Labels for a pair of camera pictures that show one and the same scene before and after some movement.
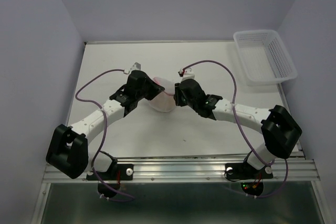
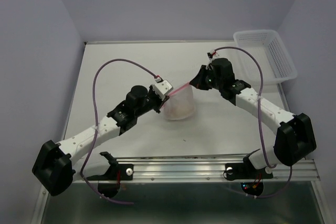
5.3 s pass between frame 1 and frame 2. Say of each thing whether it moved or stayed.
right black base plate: stayed
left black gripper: moved
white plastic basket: stayed
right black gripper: moved
